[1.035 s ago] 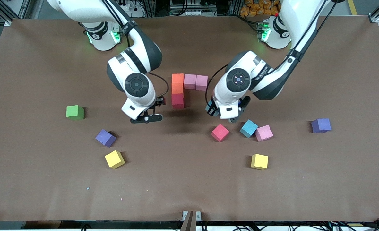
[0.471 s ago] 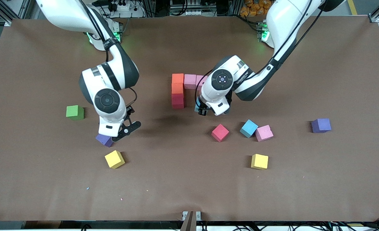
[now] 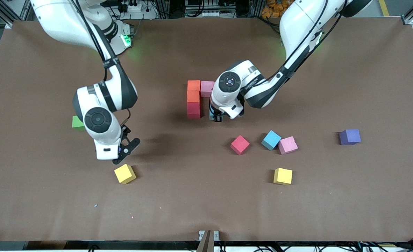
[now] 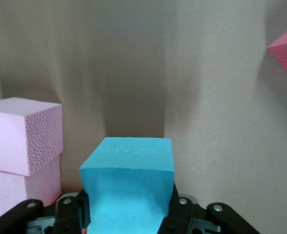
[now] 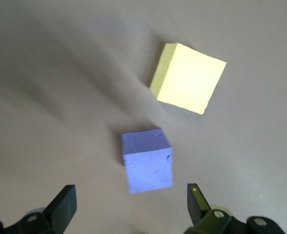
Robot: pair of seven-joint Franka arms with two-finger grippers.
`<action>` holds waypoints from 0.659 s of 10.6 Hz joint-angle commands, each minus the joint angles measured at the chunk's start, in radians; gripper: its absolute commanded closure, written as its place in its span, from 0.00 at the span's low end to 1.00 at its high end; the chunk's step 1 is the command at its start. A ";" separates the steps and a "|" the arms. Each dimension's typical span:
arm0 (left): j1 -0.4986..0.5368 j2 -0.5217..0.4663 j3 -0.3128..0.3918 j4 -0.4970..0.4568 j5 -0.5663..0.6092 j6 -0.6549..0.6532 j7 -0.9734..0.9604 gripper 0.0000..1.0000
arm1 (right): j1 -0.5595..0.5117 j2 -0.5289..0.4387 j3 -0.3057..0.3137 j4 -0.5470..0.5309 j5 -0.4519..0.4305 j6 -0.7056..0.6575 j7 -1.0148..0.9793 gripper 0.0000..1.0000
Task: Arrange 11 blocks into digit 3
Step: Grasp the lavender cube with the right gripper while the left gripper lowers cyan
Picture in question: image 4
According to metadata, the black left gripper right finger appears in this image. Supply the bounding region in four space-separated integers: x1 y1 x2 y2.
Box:
158 182 260 234

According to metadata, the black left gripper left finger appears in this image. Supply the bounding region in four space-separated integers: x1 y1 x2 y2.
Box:
0 189 92 234

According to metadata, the blue foam cube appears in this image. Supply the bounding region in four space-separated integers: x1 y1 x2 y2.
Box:
79 136 175 234

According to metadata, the dusty pink foam cube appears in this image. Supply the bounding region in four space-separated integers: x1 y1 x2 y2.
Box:
0 153 62 221

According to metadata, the light pink foam cube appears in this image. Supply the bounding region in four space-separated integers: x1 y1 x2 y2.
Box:
0 97 64 176

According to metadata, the brown table cover sheet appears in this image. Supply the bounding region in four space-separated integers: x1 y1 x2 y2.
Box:
0 0 287 234

